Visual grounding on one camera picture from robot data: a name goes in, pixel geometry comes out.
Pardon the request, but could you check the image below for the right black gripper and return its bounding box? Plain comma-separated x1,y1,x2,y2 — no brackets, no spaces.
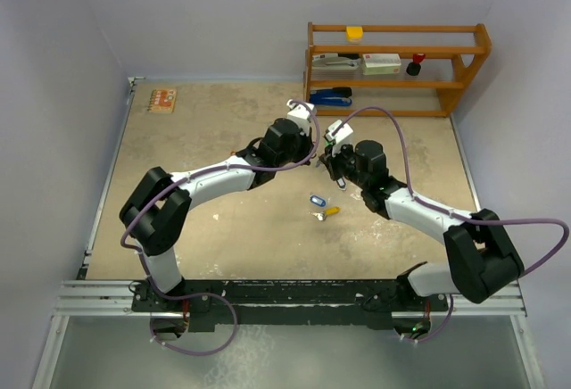
319,139,368,189

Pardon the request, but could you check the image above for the blue tagged key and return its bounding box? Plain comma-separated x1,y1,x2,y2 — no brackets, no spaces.
310,194,327,207

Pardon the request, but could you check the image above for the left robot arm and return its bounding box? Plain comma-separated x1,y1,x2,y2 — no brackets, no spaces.
120,118,315,310

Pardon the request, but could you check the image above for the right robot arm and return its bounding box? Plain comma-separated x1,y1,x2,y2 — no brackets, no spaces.
319,140,525,310

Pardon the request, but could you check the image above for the yellow tagged key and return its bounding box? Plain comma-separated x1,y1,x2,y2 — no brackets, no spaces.
310,206,340,221

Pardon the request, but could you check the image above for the blue black stapler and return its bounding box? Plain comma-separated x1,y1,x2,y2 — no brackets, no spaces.
309,87,352,107

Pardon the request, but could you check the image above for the white grey stapler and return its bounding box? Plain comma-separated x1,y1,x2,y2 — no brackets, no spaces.
311,53,360,70

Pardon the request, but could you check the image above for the wooden shelf rack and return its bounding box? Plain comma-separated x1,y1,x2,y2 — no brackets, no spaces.
303,23,492,118

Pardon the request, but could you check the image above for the white red box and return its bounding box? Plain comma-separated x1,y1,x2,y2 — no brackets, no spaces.
361,54,401,75

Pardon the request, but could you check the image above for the red black stamp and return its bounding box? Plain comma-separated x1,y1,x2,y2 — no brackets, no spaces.
406,54,426,77

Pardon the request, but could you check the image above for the orange spiral notepad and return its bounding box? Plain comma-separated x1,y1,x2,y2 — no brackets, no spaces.
147,88,178,114

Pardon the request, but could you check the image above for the yellow lidded container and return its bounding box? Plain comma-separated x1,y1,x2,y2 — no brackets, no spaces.
345,25,364,44

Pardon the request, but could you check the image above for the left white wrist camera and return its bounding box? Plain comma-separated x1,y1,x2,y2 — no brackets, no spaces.
286,99,315,137

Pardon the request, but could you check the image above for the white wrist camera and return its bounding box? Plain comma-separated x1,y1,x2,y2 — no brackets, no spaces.
286,99,315,137
324,120,353,157

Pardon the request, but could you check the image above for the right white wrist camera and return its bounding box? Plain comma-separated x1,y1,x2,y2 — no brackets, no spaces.
324,120,353,157

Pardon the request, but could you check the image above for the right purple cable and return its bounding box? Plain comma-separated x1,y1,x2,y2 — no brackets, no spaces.
329,105,571,279

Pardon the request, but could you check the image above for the purple cable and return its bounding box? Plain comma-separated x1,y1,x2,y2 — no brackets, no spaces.
120,99,321,294
329,105,571,279

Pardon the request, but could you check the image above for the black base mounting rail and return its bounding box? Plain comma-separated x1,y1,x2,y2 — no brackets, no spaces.
129,279,449,333

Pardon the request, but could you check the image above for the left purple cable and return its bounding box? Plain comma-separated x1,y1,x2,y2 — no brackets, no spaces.
120,99,321,294

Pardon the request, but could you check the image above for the aluminium frame rail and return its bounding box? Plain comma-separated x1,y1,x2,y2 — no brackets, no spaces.
51,279,139,318

